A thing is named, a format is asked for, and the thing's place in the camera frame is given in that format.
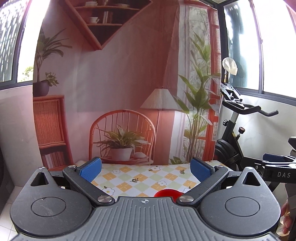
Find red bowl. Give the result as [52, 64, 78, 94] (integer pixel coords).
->
[154, 189, 183, 201]

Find person's right hand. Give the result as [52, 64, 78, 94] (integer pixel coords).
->
[276, 201, 293, 237]

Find black exercise bike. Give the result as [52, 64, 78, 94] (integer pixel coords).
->
[214, 82, 296, 193]

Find checkered floral tablecloth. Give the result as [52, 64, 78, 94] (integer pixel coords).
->
[76, 159, 232, 198]

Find printed room backdrop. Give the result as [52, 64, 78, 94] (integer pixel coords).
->
[33, 1, 221, 169]

